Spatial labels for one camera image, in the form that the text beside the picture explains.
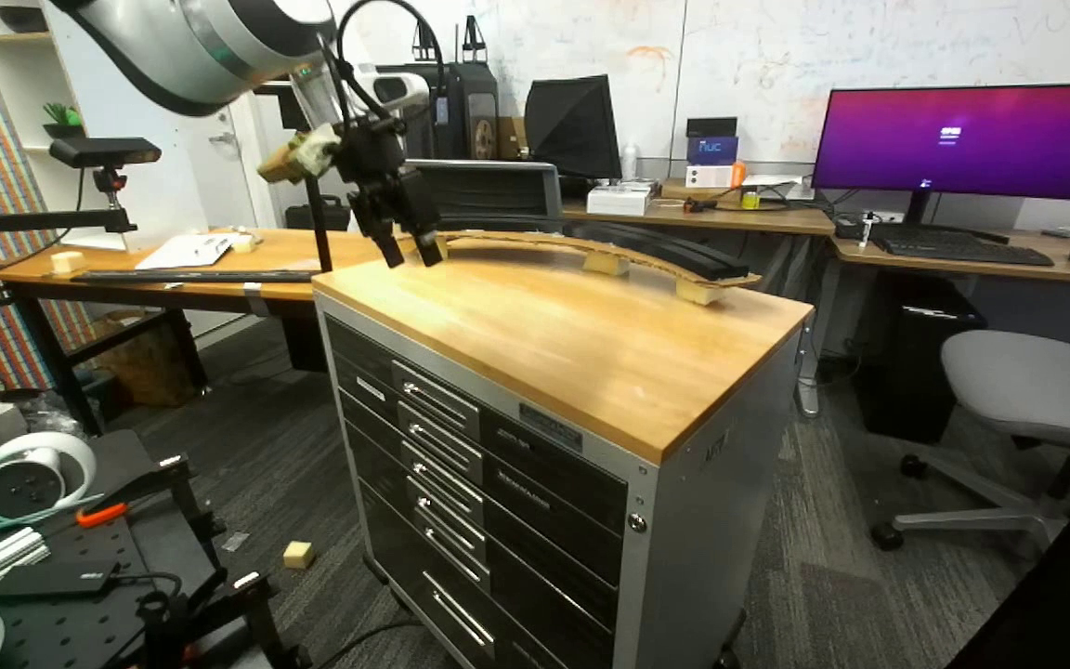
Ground dark mesh office chair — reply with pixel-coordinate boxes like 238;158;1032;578
403;156;567;232

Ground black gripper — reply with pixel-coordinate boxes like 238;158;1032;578
335;110;451;270

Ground black keyboard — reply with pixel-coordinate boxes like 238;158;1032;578
867;225;1061;270

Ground small wooden block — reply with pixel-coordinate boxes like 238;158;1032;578
278;537;320;577

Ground white paper sheets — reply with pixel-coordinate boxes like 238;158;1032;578
136;231;242;276

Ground tall black device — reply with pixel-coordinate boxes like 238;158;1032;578
438;14;501;163

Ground black curved plastic panel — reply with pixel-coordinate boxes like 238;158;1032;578
567;218;756;282

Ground grey metal tool drawer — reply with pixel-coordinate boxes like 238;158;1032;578
316;302;641;498

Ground brown cardboard box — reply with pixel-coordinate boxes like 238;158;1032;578
96;312;210;413

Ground long wooden office desk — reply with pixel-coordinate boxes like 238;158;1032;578
559;188;1070;294

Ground black angular computer case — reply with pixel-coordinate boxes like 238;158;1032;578
519;69;626;192

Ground small green plant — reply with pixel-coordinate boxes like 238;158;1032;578
43;101;95;141

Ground black camera on stand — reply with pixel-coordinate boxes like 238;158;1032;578
44;132;168;200

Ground grey curved track piece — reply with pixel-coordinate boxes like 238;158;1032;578
436;225;765;312

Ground black floor equipment rig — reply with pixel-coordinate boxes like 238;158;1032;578
0;432;306;669

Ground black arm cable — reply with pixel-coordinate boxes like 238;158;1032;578
332;0;455;125

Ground blue printed box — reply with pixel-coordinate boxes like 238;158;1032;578
685;114;744;169

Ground tan wrist camera mount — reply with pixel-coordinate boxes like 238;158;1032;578
257;123;351;188

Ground light wooden table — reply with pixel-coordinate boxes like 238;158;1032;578
0;225;381;437

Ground grey fabric office chair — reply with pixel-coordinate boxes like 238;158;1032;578
871;327;1070;555

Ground grey tool cabinet wooden top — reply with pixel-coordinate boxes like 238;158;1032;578
310;251;818;669

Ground monitor with purple screen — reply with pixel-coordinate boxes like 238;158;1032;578
809;83;1070;232

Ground small white box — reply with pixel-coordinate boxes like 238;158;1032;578
583;179;657;221

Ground orange handled clamp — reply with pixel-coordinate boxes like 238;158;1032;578
72;498;137;533

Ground white tape roll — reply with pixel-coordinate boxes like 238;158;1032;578
0;427;106;525

